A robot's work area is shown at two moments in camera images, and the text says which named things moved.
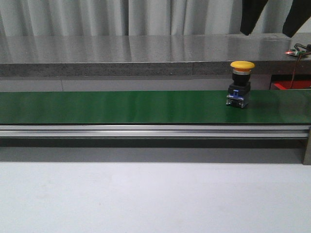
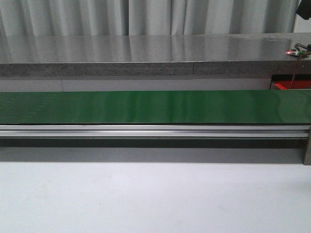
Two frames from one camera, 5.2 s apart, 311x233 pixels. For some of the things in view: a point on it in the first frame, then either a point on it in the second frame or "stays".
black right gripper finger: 251,11 to 303,9
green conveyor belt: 207,107 stays
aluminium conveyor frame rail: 158,131 stays
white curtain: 74,18 stays
